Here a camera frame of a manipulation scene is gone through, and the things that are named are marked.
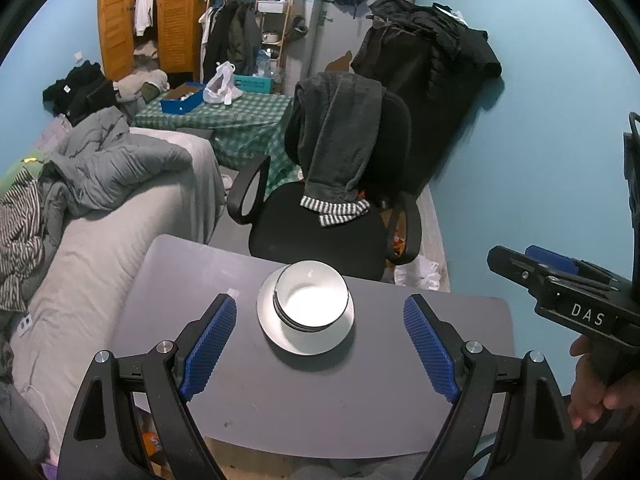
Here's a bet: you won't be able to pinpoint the white shelf unit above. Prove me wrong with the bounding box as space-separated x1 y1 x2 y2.
255 0 306 96

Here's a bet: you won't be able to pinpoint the green checkered tablecloth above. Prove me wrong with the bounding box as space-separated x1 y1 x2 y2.
131 91 301 196

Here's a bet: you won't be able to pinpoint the light green cloth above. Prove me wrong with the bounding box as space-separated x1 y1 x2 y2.
0 147 48 186

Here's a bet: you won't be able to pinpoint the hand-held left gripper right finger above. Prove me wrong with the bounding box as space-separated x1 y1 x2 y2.
402 293 583 480

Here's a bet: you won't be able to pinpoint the beige clothes pile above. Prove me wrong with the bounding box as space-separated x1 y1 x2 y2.
114 70 170 106

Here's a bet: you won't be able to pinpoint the person's right hand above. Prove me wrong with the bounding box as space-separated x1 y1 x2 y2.
569 334 640 431

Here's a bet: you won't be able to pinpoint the striped cloth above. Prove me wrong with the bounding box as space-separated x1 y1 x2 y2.
0 177 51 313

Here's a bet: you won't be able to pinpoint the teal crate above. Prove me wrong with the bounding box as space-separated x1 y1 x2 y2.
232 74 276 95

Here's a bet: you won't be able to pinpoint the grey garment with striped cuffs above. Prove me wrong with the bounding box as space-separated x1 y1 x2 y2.
295 72 387 227

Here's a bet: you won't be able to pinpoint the dark hanging clothes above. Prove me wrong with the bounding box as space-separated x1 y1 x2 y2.
200 0 263 83

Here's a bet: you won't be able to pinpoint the orange wooden wardrobe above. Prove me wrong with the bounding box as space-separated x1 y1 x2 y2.
97 0 206 81

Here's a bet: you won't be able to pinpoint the blue box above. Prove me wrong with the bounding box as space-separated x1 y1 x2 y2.
160 81 207 116

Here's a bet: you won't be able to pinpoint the black jacket pile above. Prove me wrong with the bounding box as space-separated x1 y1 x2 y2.
350 0 503 201

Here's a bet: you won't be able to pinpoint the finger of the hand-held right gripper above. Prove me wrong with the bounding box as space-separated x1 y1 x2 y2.
524 245 621 286
486 245 551 307

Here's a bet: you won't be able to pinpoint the grey duvet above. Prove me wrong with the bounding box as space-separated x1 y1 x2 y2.
40 107 193 218

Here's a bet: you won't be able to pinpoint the white hanging shirt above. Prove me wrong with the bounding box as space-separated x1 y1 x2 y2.
134 0 158 38

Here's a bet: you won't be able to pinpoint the dark grey cloth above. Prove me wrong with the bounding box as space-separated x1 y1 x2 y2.
0 340 51 466

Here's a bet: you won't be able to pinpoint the black office chair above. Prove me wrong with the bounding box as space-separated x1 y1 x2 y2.
226 72 423 281

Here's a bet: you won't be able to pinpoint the white floor bag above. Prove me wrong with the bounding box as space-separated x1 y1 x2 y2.
393 255 443 291

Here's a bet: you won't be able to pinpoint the white plastic bag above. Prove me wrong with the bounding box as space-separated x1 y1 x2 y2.
202 61 243 106

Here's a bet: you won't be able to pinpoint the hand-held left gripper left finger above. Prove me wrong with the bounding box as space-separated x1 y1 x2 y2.
57 292 238 480

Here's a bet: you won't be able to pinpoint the black clothes pile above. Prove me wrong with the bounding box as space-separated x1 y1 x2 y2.
42 60 121 126

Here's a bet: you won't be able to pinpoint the white bowl with dark rim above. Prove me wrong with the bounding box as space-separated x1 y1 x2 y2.
273 292 341 333
275 260 350 328
273 285 346 331

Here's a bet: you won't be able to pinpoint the grey bed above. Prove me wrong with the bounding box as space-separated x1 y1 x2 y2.
10 127 226 456

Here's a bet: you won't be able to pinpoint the white plate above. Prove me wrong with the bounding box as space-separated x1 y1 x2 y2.
256 264 356 357

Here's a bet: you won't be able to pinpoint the grey door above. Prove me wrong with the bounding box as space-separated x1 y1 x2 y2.
305 0 423 96

